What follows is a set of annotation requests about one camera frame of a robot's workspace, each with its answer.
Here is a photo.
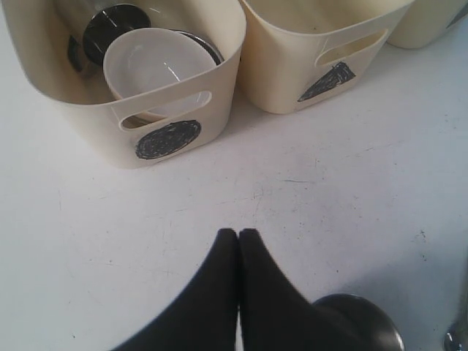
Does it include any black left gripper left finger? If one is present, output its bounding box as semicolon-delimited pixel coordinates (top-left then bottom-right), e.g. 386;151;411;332
115;228;238;350

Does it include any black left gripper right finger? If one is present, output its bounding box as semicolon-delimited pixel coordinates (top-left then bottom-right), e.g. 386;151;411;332
238;229;351;350

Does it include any steel mug wire handle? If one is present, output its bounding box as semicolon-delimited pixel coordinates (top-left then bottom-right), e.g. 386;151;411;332
312;293;405;350

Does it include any steel bowl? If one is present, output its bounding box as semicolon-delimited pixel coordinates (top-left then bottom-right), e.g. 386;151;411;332
173;29;224;66

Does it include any white plastic bowl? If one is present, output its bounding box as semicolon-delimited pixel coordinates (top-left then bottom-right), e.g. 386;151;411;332
102;28;221;99

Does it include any steel tumbler cup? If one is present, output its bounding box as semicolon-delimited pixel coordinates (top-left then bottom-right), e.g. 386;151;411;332
54;1;151;73

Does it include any cream bin circle mark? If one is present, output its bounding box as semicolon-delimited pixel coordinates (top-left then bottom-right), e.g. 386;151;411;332
2;1;246;169

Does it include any cream bin triangle mark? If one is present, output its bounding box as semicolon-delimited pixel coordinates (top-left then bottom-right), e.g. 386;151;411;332
238;0;412;114

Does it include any cream bin square mark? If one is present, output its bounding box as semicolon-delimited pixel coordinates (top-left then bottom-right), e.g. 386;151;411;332
387;0;467;49

